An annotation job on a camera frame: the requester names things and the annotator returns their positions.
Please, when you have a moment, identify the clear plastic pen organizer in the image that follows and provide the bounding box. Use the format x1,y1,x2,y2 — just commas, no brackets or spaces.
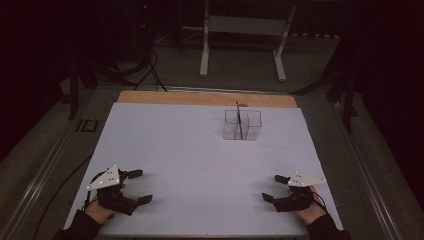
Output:
222,109,263,142

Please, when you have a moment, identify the black metal stand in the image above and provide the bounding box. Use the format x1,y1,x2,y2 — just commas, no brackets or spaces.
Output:
67,56,82,121
289,36,360,134

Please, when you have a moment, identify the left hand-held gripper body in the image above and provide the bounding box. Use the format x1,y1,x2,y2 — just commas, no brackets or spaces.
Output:
86,164,140,217

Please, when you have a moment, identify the black floor cable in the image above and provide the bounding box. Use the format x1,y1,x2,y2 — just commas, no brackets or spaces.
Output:
31,153,96,240

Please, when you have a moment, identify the hand-held gripper cable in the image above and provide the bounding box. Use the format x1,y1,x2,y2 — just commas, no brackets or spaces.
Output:
84,170,108,210
311,186,330,213

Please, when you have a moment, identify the white table mat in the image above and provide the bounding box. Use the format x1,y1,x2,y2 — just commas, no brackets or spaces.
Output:
63,102,344,237

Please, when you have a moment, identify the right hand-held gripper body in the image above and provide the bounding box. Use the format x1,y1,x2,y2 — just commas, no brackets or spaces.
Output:
273,170,328,213

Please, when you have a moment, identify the black pen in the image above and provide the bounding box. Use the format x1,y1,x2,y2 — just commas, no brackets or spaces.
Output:
235,100,244,140

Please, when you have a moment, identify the person's right hand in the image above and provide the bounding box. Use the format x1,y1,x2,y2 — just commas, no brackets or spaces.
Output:
295,185,329,225

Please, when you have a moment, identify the white metal stand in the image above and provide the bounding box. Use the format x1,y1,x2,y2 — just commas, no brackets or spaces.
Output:
199,0,298,83

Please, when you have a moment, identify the left hand-held gripper cable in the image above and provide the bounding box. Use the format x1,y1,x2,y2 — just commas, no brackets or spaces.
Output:
84,170,108,210

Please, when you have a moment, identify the metal floor rail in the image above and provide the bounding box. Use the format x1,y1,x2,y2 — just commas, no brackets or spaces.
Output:
0,94,98,240
329,99,403,240

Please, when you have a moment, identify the right hand-held gripper cable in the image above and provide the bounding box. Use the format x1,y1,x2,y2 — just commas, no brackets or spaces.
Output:
311,186,330,213

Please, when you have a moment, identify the person's left hand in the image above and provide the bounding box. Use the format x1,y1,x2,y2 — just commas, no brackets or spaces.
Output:
83,195,117,225

